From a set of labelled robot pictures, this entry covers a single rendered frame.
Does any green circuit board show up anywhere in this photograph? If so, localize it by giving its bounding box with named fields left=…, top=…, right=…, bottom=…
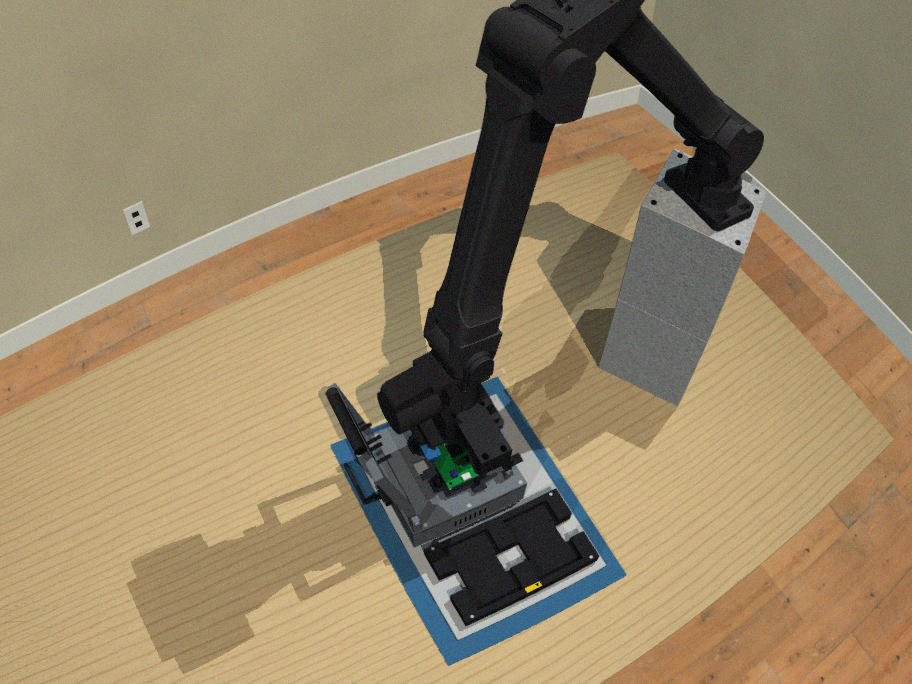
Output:
left=434, top=440, right=478, bottom=489

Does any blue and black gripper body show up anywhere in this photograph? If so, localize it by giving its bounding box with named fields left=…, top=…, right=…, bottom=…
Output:
left=411, top=397, right=504, bottom=450

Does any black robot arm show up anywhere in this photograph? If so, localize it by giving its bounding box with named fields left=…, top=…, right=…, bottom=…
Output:
left=377, top=0, right=764, bottom=476

